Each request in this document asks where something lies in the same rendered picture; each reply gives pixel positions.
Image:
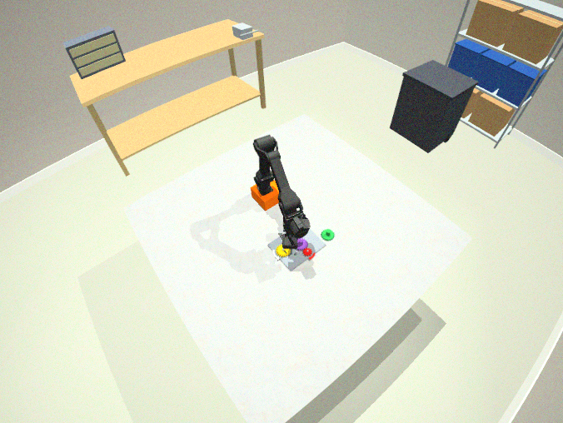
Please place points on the green gear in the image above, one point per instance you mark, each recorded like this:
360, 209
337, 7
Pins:
327, 235

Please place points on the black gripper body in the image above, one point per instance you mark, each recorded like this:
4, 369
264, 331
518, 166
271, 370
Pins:
288, 242

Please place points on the yellow gear with black stripe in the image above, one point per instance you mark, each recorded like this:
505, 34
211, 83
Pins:
282, 253

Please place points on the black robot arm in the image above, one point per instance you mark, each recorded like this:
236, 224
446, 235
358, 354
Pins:
288, 200

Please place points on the purple gear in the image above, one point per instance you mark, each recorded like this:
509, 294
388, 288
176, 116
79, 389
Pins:
302, 244

